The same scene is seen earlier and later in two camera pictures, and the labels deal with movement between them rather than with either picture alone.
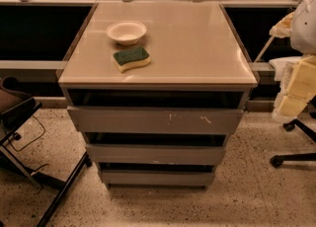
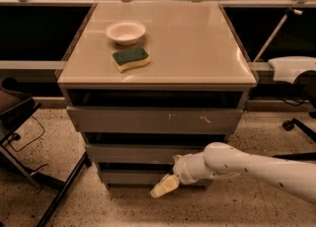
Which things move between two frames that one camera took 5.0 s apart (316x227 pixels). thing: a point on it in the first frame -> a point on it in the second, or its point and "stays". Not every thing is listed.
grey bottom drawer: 158,178 stays
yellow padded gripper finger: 282,29 -> 191,168
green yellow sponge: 126,59 stays
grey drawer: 156,154 stays
